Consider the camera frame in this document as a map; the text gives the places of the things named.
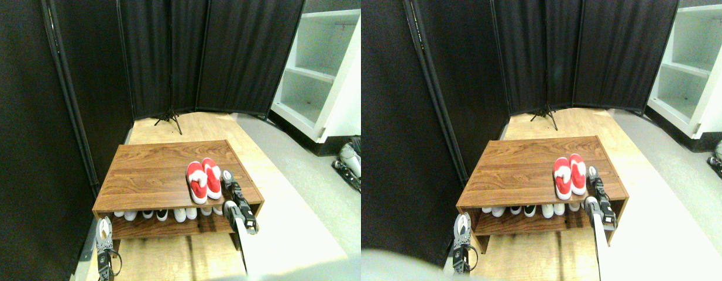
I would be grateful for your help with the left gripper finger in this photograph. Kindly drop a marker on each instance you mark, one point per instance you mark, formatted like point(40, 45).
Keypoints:
point(99, 235)
point(467, 225)
point(109, 229)
point(457, 230)

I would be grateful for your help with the red shoe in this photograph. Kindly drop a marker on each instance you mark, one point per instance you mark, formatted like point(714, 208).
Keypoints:
point(578, 174)
point(563, 180)
point(197, 184)
point(212, 178)

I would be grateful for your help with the black and white shoe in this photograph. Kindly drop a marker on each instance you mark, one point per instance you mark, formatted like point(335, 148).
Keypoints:
point(162, 215)
point(529, 211)

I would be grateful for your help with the brown shoe rack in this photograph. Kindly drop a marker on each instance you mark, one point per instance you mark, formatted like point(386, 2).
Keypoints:
point(156, 175)
point(525, 172)

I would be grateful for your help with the black curtain stand foot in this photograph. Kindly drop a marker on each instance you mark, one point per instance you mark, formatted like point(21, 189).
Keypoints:
point(171, 114)
point(547, 110)

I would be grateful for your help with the black curtain stand pole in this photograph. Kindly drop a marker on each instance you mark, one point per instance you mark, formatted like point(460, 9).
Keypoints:
point(434, 88)
point(72, 99)

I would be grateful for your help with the white shelf unit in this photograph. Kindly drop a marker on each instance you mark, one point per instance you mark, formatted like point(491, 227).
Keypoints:
point(697, 47)
point(314, 52)

